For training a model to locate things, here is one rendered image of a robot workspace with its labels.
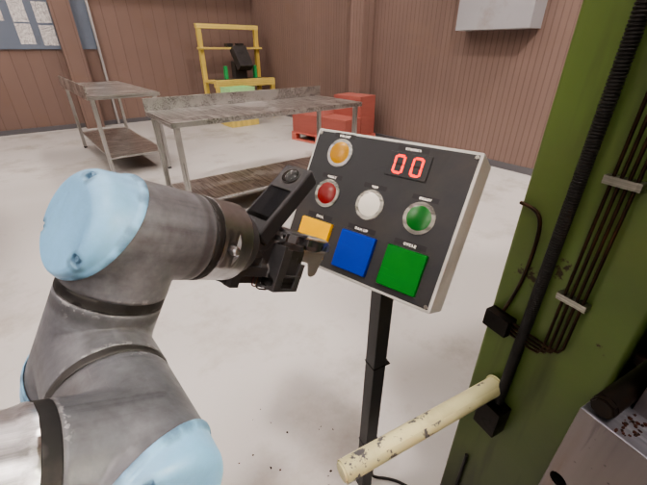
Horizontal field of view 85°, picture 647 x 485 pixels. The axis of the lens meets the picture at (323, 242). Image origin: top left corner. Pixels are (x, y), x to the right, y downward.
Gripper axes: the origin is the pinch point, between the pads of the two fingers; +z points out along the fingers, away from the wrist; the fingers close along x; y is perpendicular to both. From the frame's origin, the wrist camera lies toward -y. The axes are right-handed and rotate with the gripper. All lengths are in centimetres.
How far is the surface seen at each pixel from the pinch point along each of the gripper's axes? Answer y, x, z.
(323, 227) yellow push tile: -2.1, -7.4, 10.4
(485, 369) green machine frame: 21, 26, 52
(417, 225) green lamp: -7.4, 10.6, 10.7
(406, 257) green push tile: -1.6, 10.7, 10.3
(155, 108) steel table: -51, -277, 120
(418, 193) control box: -12.8, 8.9, 11.0
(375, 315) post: 14.8, 0.8, 31.6
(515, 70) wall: -231, -62, 388
